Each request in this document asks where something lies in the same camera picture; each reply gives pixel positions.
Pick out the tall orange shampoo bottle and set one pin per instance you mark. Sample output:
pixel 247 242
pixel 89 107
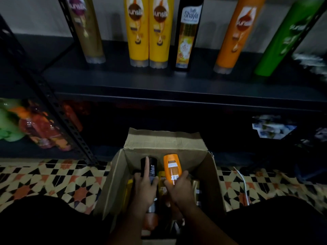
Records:
pixel 237 35

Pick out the red bottle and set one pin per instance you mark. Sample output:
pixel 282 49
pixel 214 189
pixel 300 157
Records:
pixel 72 117

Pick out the person's left forearm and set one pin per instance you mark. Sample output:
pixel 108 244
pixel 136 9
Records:
pixel 129 228

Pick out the person's left thumb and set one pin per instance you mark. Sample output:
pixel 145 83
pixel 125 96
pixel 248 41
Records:
pixel 155 182

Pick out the small gold bottle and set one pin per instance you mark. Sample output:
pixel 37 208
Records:
pixel 196 190

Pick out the white and blue packets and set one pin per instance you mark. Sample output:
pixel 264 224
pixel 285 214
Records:
pixel 273 127

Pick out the person's right leg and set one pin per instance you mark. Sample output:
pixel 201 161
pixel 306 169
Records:
pixel 278 221

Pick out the person's left leg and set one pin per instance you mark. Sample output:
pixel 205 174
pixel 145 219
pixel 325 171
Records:
pixel 46 221

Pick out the small yellow bottle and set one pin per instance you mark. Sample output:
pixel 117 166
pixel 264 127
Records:
pixel 161 184
pixel 127 193

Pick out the person's right hand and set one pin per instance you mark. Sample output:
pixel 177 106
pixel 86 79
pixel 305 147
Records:
pixel 180 192

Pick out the green plastic packet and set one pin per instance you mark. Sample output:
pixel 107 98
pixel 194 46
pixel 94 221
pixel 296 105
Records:
pixel 7 125

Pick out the tall black hair oil bottle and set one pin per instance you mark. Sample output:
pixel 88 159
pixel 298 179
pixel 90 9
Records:
pixel 186 38

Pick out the green shampoo bottle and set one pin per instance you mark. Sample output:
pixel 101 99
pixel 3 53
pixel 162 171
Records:
pixel 283 40

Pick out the small orange shampoo bottle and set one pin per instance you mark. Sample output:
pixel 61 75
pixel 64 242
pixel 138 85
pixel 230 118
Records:
pixel 171 165

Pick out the brown cardboard box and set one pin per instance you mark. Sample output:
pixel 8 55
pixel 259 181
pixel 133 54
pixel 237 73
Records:
pixel 158 145

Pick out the black bottle with white print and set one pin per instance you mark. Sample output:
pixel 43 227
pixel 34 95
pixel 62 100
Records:
pixel 153 167

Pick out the black metal shelf rack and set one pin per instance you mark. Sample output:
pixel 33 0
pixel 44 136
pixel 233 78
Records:
pixel 143 81

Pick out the clear orange liquid bottle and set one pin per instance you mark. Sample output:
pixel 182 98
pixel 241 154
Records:
pixel 40 127

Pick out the gold shampoo bottle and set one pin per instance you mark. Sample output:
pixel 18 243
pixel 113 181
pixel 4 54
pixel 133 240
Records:
pixel 88 30

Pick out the person's left hand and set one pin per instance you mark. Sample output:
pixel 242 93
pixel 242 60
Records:
pixel 143 191

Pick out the yellow shampoo bottle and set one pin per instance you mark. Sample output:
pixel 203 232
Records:
pixel 160 35
pixel 137 33

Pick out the person's right thumb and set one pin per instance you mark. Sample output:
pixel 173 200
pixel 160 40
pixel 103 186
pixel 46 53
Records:
pixel 168 185

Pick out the person's leg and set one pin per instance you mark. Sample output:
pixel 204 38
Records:
pixel 46 221
pixel 278 221

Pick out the person's right forearm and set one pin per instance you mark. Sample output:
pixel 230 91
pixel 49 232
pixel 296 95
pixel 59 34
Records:
pixel 201 227

